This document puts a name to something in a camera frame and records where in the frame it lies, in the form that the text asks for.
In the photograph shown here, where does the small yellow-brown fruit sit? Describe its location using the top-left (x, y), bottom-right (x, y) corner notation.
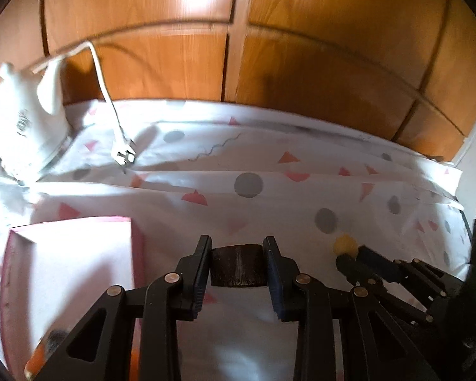
top-left (334, 234), bottom-right (359, 258)

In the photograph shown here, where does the brown cut log piece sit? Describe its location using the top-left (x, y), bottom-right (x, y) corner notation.
top-left (210, 244), bottom-right (269, 288)

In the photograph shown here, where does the orange carrot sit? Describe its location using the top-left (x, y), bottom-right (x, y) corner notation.
top-left (24, 342), bottom-right (46, 381)

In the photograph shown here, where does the orange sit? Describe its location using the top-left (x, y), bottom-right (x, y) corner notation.
top-left (129, 348), bottom-right (139, 381)

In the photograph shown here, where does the patterned white tablecloth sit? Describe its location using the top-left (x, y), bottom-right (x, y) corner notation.
top-left (0, 98), bottom-right (474, 381)

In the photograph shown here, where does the dark round avocado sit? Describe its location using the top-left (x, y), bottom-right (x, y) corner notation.
top-left (46, 329), bottom-right (69, 351)

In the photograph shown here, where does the pink rimmed white tray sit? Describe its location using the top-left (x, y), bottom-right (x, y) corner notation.
top-left (0, 216), bottom-right (145, 380)

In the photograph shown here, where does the white ceramic kettle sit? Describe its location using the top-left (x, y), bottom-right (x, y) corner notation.
top-left (0, 58), bottom-right (69, 184)

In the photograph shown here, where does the white power cable with plug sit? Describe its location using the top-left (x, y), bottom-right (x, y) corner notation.
top-left (31, 40), bottom-right (138, 168)

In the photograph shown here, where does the wooden wall cabinet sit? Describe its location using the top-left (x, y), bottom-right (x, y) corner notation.
top-left (0, 0), bottom-right (476, 160)

